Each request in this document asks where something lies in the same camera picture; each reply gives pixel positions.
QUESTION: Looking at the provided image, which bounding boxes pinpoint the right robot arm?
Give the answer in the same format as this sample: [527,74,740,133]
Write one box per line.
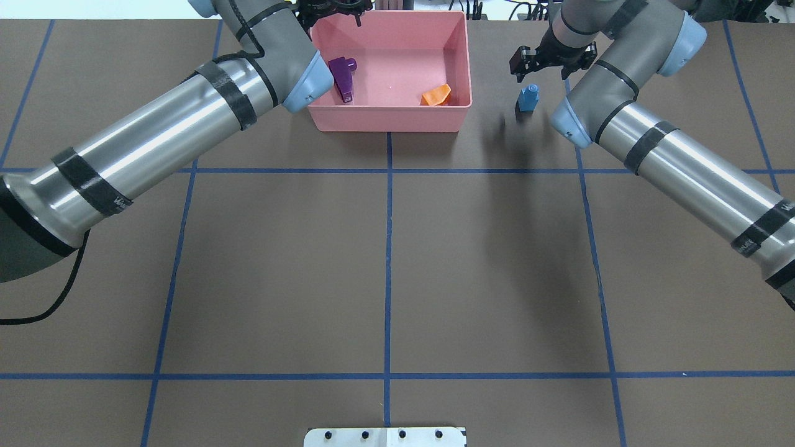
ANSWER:
[509,1,794,307]

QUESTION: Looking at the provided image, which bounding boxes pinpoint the purple toy block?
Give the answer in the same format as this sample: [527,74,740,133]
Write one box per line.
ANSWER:
[327,56,358,104]

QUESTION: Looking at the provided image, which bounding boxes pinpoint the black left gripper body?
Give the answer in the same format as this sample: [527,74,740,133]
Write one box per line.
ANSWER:
[295,1,374,28]

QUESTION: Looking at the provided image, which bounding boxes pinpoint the pink plastic box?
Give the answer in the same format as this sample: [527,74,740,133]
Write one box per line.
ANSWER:
[307,11,473,133]

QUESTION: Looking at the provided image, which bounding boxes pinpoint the orange toy block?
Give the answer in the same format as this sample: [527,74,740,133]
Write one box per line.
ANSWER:
[420,84,452,107]

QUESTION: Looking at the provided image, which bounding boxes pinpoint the small blue toy block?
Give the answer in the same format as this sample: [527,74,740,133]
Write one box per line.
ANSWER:
[516,84,540,113]

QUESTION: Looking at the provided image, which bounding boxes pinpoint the white mounting plate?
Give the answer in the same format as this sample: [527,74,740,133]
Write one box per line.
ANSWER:
[303,427,468,446]

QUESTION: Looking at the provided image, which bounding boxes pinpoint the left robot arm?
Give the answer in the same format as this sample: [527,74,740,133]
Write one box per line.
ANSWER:
[1,1,374,282]

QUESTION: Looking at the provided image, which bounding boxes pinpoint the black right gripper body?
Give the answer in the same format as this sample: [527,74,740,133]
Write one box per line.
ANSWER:
[509,31,598,83]

